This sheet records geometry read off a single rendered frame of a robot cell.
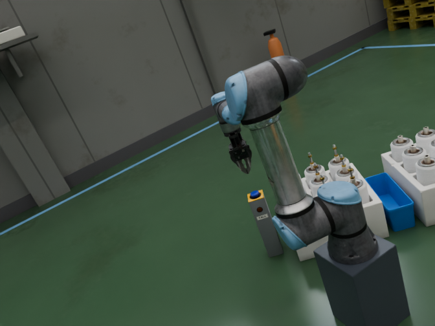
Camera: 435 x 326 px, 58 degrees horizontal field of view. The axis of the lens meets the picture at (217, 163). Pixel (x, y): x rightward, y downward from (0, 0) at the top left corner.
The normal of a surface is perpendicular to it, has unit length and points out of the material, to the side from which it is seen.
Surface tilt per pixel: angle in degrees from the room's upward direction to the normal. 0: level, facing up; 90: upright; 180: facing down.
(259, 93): 83
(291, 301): 0
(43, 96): 90
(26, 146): 90
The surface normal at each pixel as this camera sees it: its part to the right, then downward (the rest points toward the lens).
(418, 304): -0.33, -0.86
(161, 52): 0.43, 0.23
